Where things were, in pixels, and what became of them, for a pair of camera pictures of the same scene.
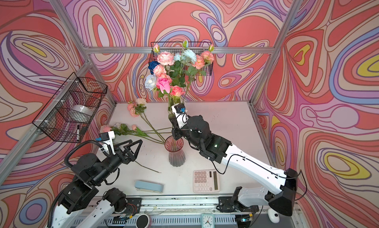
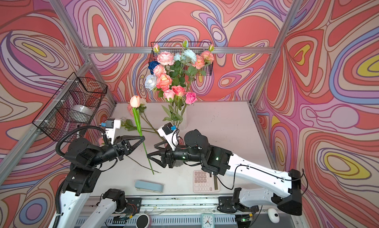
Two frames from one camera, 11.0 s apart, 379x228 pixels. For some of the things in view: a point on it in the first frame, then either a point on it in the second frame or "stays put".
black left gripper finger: (119, 150) -> (120, 138)
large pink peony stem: (164, 58) stays put
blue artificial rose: (152, 64) stays put
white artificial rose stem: (150, 82) stays put
